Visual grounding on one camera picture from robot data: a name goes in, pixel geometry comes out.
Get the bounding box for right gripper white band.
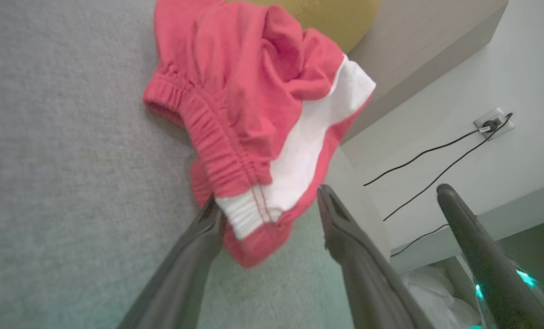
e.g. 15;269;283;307
437;183;544;329

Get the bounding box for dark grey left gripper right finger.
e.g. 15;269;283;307
317;184;437;329

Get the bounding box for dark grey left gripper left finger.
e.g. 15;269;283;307
116;194;227;329

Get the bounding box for red shorts with white panel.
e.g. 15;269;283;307
143;0;376;269

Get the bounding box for white crumpled cloth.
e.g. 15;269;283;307
400;265;482;329

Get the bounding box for grey fabric sofa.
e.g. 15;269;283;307
0;0;391;329

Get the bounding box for beige boxy side cabinet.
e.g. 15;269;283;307
340;0;510;143

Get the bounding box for yellow cushion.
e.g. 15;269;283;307
228;0;381;54

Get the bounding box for thin black cable white plug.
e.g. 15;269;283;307
364;120;498;186

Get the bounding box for white wall socket plate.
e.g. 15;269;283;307
474;107;515;141

